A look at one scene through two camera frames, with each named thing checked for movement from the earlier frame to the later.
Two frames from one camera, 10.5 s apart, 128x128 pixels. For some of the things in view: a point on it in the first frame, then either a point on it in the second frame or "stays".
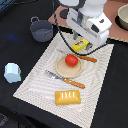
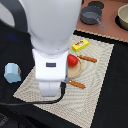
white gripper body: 95,28 → 51,70
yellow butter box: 80,45 stays
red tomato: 71,60 stays
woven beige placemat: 66,83 stays
